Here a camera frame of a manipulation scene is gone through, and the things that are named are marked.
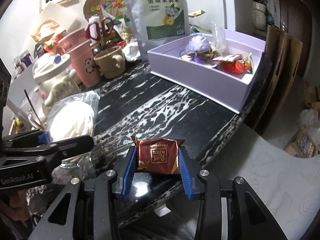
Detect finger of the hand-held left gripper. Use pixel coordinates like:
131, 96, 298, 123
0, 134, 95, 161
0, 129, 49, 148

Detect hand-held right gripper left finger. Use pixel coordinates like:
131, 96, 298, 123
27, 146, 138, 240

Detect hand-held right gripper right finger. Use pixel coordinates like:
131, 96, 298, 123
177, 145, 288, 240

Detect clear bag white face masks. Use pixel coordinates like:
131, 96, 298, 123
46, 91, 101, 166

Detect brown chocolate packet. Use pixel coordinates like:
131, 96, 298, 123
131, 135, 186, 175

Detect lavender cardboard box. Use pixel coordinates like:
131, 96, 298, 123
147, 29, 266, 114

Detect red gold snack packet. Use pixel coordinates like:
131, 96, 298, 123
221, 60, 251, 74

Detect white cartoon dog canister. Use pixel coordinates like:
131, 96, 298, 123
32, 53, 82, 121

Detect purple white small box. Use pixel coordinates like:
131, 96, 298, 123
13, 50, 34, 71

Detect pink panda cup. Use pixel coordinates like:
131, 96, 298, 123
58, 29, 102, 86

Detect beige ceramic mug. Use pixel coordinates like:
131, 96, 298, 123
94, 46, 126, 79

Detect crumpled white plastic wrap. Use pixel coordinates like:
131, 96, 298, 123
123, 40, 142, 62

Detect orange snack packet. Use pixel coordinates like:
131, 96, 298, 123
30, 17, 68, 47

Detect red white snack packet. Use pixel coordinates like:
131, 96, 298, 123
211, 54, 243, 63

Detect egg tray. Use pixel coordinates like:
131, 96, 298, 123
291, 127, 320, 158

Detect white paper sheet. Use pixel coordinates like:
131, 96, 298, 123
39, 1, 86, 32

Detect orange green candy packet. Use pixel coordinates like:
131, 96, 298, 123
240, 52, 254, 73

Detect purple fabric sachet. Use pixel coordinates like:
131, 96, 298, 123
180, 34, 213, 64

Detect white floor plastic bag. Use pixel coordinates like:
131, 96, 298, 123
299, 108, 320, 130

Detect clear plastic bag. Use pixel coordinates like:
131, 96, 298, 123
211, 21, 227, 54

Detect colourful flower clips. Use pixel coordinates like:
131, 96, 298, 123
101, 1, 127, 14

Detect folded brown cardboard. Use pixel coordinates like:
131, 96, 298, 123
250, 24, 303, 136

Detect silver pouch green label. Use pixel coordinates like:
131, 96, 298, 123
119, 0, 190, 62

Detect small floor cardboard box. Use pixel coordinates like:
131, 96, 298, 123
303, 86, 320, 108

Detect yellow green hanging packet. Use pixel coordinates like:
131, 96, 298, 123
188, 9, 207, 18

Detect white fridge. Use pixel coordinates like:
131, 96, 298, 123
184, 0, 237, 34

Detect white round pot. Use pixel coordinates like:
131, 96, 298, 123
252, 1, 267, 31

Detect dark brown door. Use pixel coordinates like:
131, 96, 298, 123
276, 0, 313, 73

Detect red handled scissors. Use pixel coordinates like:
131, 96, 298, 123
86, 17, 114, 41

